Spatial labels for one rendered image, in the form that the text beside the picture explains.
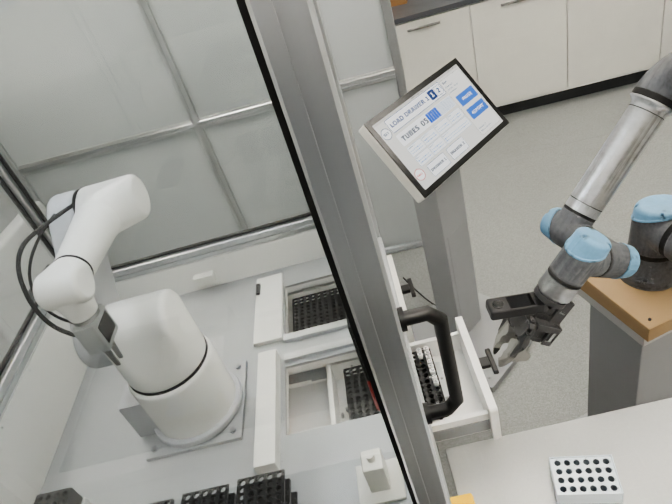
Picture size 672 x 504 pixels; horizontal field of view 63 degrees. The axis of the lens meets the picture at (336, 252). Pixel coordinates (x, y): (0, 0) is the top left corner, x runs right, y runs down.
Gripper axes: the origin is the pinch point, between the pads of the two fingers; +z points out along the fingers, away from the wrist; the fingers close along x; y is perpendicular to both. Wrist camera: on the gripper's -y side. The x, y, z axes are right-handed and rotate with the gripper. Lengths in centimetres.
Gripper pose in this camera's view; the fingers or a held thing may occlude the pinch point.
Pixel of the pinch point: (496, 355)
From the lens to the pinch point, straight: 132.7
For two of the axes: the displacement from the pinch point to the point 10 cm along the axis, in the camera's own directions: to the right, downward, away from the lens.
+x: -0.8, -5.9, 8.0
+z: -3.4, 7.8, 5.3
